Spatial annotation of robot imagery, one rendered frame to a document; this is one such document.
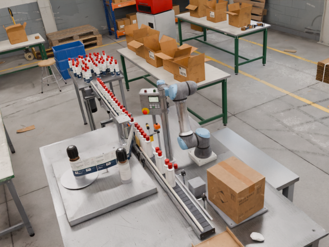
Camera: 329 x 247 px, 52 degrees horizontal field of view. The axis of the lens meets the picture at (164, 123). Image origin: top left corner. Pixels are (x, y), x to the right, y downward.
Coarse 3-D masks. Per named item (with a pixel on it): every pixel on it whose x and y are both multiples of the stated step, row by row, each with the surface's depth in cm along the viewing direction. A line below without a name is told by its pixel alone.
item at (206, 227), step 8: (136, 144) 307; (152, 160) 283; (160, 176) 264; (176, 184) 254; (176, 192) 246; (184, 192) 245; (184, 200) 238; (184, 208) 232; (192, 208) 231; (200, 216) 224; (200, 224) 218; (208, 224) 217
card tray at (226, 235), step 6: (228, 228) 214; (222, 234) 215; (228, 234) 214; (210, 240) 212; (216, 240) 211; (222, 240) 211; (228, 240) 210; (234, 240) 210; (192, 246) 207; (198, 246) 209; (204, 246) 209; (210, 246) 208; (216, 246) 208; (222, 246) 207; (228, 246) 207; (234, 246) 206; (240, 246) 205
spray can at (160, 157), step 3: (159, 150) 258; (159, 153) 256; (159, 156) 258; (162, 156) 258; (159, 159) 258; (162, 159) 259; (159, 162) 260; (162, 162) 260; (159, 165) 262; (162, 165) 261; (159, 168) 263; (162, 168) 263; (162, 171) 264
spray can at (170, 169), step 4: (168, 164) 242; (168, 168) 243; (172, 168) 244; (168, 172) 244; (172, 172) 244; (168, 176) 247; (172, 176) 246; (168, 180) 249; (172, 180) 247; (172, 184) 249
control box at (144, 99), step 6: (150, 90) 261; (156, 90) 260; (144, 96) 258; (144, 102) 261; (150, 102) 260; (156, 102) 259; (144, 108) 264; (150, 108) 263; (156, 108) 262; (150, 114) 266; (156, 114) 265
